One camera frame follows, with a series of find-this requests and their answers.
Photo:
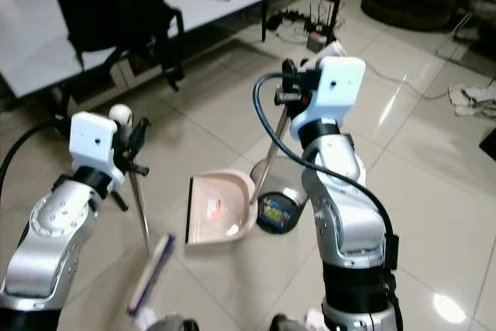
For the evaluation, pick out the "crumpled white cloth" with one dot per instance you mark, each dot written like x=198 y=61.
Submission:
x=473 y=100

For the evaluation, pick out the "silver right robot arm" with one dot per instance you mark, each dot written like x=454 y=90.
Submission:
x=345 y=207

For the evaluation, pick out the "grey robot foot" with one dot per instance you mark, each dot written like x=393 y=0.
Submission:
x=298 y=322
x=169 y=323

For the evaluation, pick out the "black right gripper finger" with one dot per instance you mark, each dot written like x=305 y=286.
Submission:
x=293 y=67

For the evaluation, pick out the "black power strip with plugs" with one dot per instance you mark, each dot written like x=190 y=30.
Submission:
x=310 y=30

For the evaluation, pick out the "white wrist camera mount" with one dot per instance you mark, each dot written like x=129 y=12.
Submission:
x=91 y=139
x=341 y=91

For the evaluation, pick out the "white table with black legs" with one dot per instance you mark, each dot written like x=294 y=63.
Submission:
x=39 y=36

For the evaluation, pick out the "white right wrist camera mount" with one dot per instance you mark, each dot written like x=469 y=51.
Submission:
x=341 y=91

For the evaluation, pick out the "grey right robot foot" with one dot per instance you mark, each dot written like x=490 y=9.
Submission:
x=298 y=322

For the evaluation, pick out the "black backpack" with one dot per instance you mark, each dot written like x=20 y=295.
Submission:
x=116 y=1

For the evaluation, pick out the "grey left robot foot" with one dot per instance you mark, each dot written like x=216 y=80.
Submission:
x=169 y=323

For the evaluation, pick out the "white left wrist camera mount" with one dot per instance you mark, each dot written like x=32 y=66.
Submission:
x=91 y=139

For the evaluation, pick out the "black mesh waste bin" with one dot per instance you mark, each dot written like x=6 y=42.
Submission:
x=279 y=207

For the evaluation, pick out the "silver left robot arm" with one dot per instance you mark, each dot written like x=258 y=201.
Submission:
x=46 y=242

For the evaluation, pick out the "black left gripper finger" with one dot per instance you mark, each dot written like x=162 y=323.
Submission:
x=139 y=136

